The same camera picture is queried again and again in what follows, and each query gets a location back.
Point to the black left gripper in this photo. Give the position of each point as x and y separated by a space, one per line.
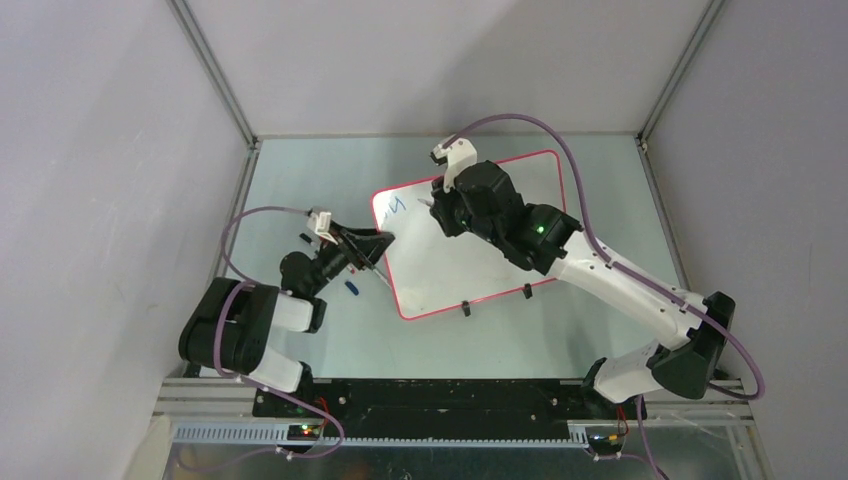
370 245

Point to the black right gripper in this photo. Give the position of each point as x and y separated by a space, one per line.
441 209

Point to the blue marker cap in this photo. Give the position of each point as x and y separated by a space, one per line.
352 288

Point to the pink framed whiteboard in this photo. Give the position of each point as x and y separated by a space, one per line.
431 273

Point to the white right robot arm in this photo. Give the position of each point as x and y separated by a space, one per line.
686 327

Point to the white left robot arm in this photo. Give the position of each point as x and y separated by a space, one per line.
232 330

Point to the green cap marker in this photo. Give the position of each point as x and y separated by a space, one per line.
382 276

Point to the black cap marker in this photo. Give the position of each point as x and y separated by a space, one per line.
307 239

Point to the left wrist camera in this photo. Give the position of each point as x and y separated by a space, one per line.
319 222

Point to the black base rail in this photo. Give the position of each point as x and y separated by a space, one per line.
463 410

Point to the aluminium frame profile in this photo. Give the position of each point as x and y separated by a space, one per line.
214 410

